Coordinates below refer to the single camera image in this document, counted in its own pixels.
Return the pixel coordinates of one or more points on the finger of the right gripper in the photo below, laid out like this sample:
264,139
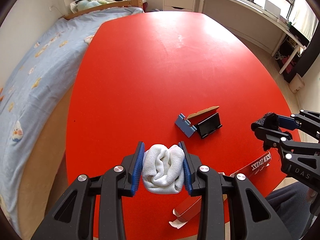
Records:
290,123
273,138

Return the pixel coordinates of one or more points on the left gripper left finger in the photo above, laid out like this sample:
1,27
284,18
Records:
133,165

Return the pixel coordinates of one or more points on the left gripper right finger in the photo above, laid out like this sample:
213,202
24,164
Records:
190,164

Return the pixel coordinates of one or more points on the black sock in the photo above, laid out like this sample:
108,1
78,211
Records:
269,121

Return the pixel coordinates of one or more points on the red box with BOX lettering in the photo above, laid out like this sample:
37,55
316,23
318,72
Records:
252,168

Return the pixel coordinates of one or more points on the white cloth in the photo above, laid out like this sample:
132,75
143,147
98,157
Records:
162,171

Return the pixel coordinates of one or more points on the blue small box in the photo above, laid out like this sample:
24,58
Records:
185,125

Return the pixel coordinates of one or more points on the small cream trash bin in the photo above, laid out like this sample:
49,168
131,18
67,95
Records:
296,84

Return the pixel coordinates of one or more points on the brown cardboard piece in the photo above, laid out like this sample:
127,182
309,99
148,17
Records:
202,112

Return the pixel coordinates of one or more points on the person legs dark trousers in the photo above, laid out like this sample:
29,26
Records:
292,204

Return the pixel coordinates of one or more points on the red table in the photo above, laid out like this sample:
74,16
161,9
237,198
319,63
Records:
140,72

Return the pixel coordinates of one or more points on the white long desk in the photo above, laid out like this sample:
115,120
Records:
249,22

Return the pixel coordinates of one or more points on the bed with blue sheet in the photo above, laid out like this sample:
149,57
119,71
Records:
34,110

